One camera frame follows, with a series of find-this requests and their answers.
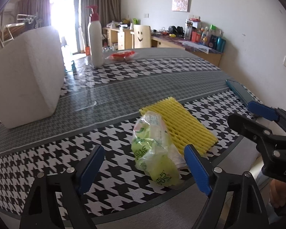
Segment white papers on desk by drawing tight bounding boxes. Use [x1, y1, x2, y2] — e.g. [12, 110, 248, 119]
[180, 40, 211, 54]

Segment person's right hand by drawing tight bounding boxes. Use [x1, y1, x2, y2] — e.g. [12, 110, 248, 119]
[270, 179, 286, 208]

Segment houndstooth table cloth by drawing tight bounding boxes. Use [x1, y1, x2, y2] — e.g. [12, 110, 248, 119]
[0, 49, 258, 228]

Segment wooden smiley face chair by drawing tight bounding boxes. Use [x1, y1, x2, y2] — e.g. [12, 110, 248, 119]
[132, 25, 151, 49]

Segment brown curtain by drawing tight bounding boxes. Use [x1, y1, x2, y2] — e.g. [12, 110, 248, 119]
[15, 0, 51, 27]
[81, 0, 121, 47]

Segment green plastic tissue pack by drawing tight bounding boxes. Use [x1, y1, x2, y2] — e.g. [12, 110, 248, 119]
[131, 111, 186, 187]

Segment anime wall picture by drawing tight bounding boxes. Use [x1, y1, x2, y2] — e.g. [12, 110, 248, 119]
[171, 0, 189, 12]

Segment orange box on floor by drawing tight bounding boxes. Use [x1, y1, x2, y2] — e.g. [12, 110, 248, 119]
[85, 47, 90, 56]

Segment white pump lotion bottle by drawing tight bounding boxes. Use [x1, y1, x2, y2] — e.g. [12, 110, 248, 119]
[87, 5, 104, 68]

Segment yellow foam fruit net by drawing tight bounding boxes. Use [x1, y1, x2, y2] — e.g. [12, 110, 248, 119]
[139, 97, 219, 155]

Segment brown left curtain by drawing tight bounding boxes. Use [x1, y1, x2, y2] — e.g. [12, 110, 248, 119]
[15, 0, 51, 27]

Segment long wooden desk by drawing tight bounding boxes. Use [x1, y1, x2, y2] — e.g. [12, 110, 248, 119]
[103, 27, 224, 67]

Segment red snack packet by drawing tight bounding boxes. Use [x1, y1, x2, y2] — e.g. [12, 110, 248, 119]
[106, 50, 137, 61]

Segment brown right curtain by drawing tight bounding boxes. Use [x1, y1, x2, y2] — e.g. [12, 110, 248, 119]
[81, 0, 121, 47]

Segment metal bunk bed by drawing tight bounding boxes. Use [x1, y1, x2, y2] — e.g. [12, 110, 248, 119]
[0, 14, 38, 48]

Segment white styrofoam box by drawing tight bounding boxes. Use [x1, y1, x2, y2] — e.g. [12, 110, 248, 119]
[0, 26, 64, 129]

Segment teal bottle on desk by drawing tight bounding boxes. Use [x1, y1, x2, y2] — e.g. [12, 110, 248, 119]
[216, 37, 226, 53]

